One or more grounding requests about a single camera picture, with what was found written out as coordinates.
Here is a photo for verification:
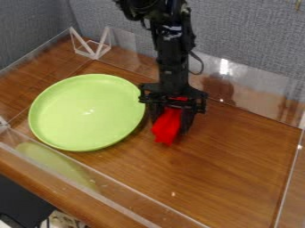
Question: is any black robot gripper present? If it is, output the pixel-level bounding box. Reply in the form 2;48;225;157
138;53;209;134

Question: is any red plastic block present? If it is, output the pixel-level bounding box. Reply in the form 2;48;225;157
152;107;182;146

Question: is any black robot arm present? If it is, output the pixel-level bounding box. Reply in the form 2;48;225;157
114;0;209;134

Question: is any green round plate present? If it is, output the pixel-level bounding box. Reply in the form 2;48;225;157
29;74;146;151

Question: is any white power strip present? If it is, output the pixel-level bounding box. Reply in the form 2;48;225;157
39;210;89;228

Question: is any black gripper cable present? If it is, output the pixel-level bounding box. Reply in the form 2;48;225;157
188;50;205;76

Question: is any clear acrylic enclosure wall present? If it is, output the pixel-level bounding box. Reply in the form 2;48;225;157
0;28;305;228

